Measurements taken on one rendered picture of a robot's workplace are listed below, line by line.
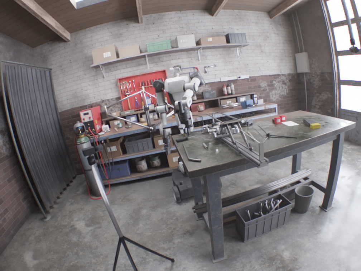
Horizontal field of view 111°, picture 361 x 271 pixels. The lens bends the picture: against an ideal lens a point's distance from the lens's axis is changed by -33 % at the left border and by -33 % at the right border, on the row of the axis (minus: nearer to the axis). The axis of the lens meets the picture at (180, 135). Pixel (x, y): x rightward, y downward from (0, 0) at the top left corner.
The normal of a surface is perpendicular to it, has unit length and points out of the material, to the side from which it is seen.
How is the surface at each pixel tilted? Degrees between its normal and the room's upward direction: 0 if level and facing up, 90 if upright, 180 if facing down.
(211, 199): 90
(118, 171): 90
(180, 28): 90
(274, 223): 90
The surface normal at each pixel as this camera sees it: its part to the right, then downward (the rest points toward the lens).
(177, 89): -0.12, 0.29
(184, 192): 0.28, 0.21
